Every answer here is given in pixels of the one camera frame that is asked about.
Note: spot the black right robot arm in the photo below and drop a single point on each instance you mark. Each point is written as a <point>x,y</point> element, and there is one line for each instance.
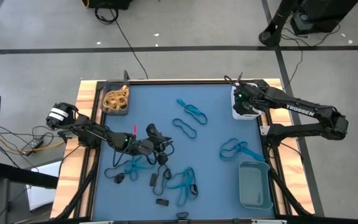
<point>300,110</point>

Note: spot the black rubber band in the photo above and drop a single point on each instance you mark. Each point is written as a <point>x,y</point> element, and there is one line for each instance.
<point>105,172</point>
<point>177,215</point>
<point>153,180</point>
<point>162,202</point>
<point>193,190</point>
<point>119,179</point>
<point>167,173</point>

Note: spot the tan rubber band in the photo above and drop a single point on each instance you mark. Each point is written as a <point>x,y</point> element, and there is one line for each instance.
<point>125,90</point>
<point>109,96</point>
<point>120,108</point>
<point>121,101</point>
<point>109,107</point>
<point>116,93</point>

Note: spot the silver metal bracket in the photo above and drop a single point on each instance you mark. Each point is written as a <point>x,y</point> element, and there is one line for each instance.
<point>263,130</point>

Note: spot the grey plastic basket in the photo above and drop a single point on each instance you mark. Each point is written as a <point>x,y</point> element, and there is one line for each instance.
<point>115,82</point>

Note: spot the black stand pole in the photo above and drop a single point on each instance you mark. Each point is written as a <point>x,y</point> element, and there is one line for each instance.
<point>272,34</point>

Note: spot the white plastic basket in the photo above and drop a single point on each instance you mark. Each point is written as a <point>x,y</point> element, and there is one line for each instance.
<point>244,117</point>

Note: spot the black support beam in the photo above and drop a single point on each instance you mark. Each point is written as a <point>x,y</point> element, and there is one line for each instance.
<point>26,177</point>

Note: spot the blue table mat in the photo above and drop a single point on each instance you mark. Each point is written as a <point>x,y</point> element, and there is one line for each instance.
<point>216,102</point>

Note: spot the white strip light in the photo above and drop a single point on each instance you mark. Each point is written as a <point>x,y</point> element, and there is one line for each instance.
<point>269,221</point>
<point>96,222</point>

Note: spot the red tape tag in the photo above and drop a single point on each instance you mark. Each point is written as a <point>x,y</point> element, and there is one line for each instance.
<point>134,130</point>

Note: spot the black equipment base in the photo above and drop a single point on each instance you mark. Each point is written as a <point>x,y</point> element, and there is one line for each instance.
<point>110,3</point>

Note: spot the black upright frame post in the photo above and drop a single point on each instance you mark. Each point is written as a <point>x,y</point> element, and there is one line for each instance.
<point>126,75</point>
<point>239,76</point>

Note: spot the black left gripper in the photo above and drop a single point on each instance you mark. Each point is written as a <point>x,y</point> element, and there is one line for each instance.
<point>138,147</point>

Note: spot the black equipment case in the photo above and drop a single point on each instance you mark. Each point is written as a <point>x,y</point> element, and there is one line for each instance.
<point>328,12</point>

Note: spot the teal plastic basket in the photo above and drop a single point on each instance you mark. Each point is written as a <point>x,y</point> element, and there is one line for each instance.
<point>255,186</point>

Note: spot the black power brick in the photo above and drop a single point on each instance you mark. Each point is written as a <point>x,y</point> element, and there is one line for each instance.
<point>35,143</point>

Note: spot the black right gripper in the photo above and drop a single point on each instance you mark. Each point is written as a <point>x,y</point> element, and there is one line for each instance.
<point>249,93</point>

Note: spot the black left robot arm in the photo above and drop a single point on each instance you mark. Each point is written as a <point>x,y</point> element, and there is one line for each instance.
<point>89,132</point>

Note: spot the white panel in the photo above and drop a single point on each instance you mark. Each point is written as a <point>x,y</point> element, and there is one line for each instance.
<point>42,196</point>

